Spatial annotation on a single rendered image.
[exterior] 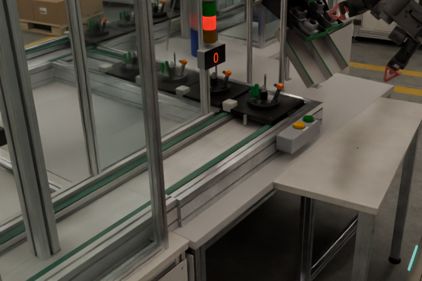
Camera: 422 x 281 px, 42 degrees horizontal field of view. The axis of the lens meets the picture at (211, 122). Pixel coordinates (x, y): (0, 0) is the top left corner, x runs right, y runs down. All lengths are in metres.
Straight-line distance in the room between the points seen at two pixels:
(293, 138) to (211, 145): 0.30
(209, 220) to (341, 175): 0.53
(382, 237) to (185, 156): 1.52
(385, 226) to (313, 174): 1.34
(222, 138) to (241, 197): 0.33
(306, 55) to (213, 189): 0.91
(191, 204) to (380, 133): 0.94
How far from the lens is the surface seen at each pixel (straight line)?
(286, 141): 2.03
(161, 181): 1.52
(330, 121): 2.40
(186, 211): 1.72
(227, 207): 1.82
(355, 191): 1.94
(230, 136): 2.13
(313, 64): 2.47
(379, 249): 3.12
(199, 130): 2.11
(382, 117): 2.48
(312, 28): 2.33
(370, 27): 6.24
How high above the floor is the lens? 1.89
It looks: 26 degrees down
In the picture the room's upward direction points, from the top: 2 degrees counter-clockwise
